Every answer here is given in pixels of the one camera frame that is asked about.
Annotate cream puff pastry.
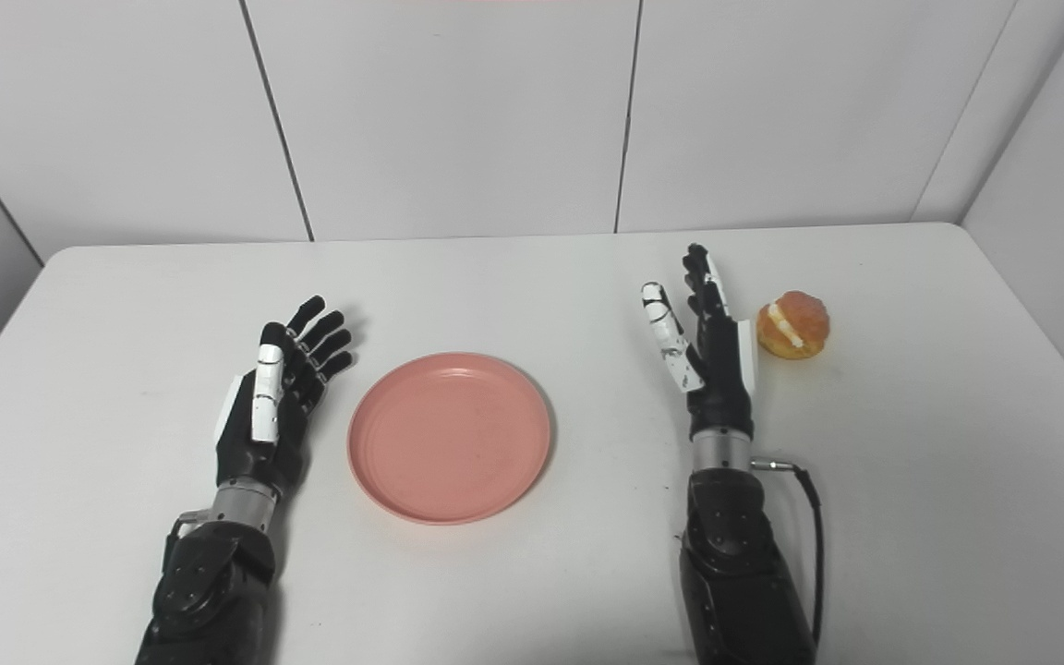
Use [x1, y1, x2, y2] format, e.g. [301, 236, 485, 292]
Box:
[756, 291, 831, 361]

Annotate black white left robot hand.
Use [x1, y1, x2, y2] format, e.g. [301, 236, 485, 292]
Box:
[215, 296, 354, 501]

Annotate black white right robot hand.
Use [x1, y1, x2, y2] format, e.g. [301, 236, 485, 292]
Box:
[640, 244, 759, 442]

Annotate pink round plate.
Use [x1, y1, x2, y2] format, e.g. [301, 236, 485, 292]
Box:
[347, 351, 552, 526]

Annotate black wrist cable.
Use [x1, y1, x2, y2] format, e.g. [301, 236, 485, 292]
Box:
[751, 458, 826, 649]
[161, 510, 212, 566]

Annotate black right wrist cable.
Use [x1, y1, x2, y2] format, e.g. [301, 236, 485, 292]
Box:
[751, 458, 826, 649]

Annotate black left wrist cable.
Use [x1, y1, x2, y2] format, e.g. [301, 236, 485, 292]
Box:
[161, 510, 212, 566]

